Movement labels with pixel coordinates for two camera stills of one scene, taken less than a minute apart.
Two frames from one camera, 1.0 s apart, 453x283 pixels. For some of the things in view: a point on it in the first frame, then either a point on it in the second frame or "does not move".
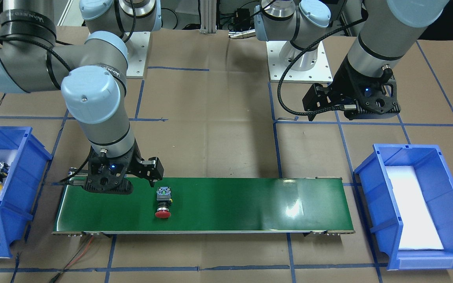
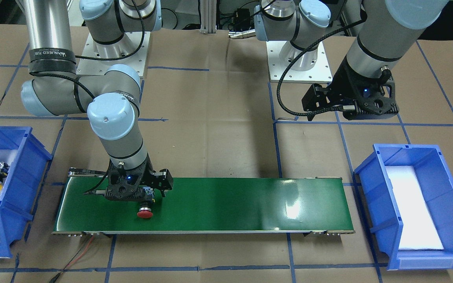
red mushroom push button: (164, 201) to (145, 211)
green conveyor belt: (210, 205) does not move
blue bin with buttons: (1, 217) does not move
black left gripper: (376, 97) does not move
